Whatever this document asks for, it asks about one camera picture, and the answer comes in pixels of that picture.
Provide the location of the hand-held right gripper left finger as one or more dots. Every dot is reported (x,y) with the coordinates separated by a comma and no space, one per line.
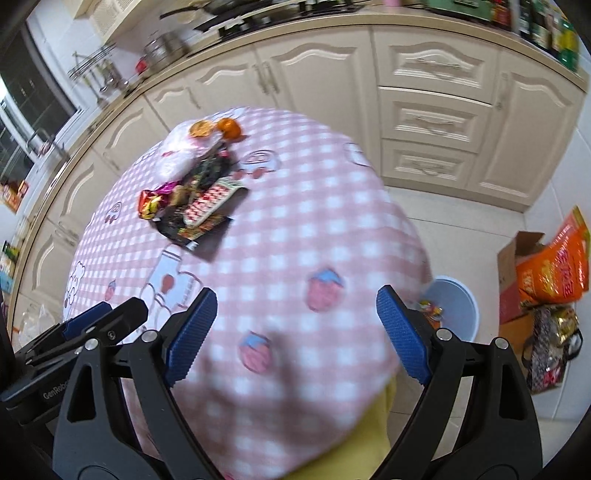
(191,337)

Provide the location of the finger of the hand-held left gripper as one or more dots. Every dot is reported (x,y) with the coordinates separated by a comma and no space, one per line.
(85,322)
(127,314)

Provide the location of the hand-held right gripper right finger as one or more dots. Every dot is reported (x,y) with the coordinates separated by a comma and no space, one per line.
(401,337)

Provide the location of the red yellow snack wrapper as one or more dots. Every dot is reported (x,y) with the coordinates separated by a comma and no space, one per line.
(431,309)

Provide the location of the light blue plastic bin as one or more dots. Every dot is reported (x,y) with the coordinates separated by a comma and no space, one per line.
(455,295)

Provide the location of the colourful candy wrapper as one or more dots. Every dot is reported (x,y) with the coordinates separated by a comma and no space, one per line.
(157,201)

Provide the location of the red white checked wrapper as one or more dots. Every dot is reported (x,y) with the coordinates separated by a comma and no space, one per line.
(212,201)

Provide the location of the green snack wrapper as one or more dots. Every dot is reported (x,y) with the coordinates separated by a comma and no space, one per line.
(207,168)

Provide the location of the clear plastic bag red print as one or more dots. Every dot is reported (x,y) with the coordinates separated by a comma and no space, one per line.
(178,154)

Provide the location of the orange fruit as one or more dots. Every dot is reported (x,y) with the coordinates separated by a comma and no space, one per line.
(228,128)

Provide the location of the person's yellow trouser leg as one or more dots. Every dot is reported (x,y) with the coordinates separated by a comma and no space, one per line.
(364,443)

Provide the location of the brown cardboard box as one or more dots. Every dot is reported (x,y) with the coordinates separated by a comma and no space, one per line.
(510,281)

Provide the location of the pink checked tablecloth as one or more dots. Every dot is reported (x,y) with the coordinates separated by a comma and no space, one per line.
(300,230)

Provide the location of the orange seasoning packet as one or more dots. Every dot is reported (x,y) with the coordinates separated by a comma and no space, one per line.
(14,194)

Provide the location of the patterned tote bag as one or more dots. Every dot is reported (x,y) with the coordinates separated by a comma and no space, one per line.
(549,355)

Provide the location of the orange foil snack bag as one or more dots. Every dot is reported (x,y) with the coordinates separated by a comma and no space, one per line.
(545,277)

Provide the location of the small cream cabinet drawer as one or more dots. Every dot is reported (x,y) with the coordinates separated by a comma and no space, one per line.
(434,161)

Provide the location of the steel kitchen faucet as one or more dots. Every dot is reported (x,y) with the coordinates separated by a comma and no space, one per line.
(44,141)

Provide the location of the orange bag yellow border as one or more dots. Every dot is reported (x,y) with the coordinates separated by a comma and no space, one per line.
(575,230)

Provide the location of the medium cream cabinet drawer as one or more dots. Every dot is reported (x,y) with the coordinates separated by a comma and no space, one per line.
(436,120)

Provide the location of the kitchen window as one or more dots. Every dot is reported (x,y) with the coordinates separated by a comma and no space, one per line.
(32,106)

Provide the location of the red packet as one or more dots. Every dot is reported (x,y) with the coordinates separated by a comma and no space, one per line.
(141,68)

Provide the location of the stainless steel pot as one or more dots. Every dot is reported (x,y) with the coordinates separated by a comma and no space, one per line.
(164,46)

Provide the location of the wide cream cabinet drawer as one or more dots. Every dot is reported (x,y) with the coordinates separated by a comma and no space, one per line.
(436,60)

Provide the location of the black gas hob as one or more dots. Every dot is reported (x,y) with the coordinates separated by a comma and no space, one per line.
(277,19)

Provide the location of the row of condiment bottles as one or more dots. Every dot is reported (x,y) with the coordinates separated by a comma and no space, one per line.
(549,27)

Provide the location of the cream wall cabinets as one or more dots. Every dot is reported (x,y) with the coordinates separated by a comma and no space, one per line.
(92,18)

